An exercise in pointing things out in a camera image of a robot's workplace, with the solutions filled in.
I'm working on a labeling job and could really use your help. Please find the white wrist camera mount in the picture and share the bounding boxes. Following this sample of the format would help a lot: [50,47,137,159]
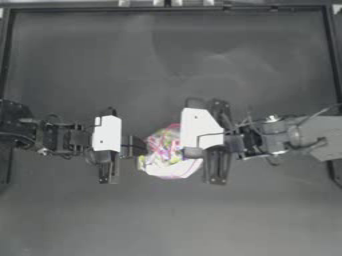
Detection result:
[178,107,225,160]
[90,114,122,154]

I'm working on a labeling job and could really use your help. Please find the black table frame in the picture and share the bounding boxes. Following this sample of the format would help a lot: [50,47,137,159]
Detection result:
[0,2,342,188]

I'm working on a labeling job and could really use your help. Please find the black camera cable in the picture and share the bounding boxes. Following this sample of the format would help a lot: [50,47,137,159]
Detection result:
[196,131,225,149]

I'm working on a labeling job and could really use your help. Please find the clear bag with pink zip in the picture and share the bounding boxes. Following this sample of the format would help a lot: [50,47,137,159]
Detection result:
[136,123,205,181]

